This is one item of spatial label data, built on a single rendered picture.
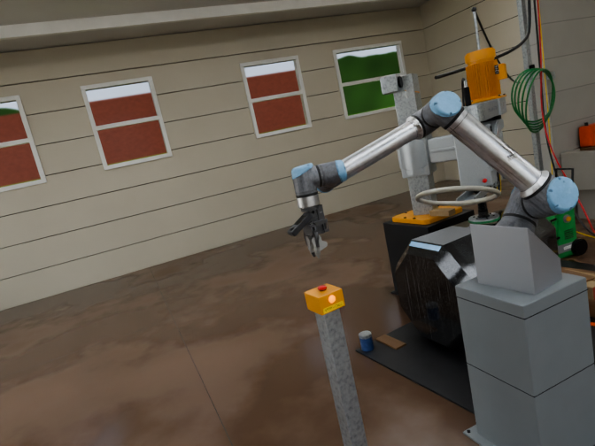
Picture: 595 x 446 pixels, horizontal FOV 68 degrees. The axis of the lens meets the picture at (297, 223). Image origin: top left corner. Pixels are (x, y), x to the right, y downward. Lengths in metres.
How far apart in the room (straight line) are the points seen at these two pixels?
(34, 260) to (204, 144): 3.51
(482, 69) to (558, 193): 2.08
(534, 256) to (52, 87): 7.79
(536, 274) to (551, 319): 0.20
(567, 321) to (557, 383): 0.28
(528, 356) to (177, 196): 7.22
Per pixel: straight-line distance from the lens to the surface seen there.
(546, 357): 2.28
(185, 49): 8.91
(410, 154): 4.15
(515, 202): 2.27
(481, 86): 3.99
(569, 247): 5.19
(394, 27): 10.87
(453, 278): 3.11
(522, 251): 2.14
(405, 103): 4.20
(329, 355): 1.96
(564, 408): 2.48
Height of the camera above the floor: 1.71
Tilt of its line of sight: 11 degrees down
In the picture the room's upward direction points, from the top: 12 degrees counter-clockwise
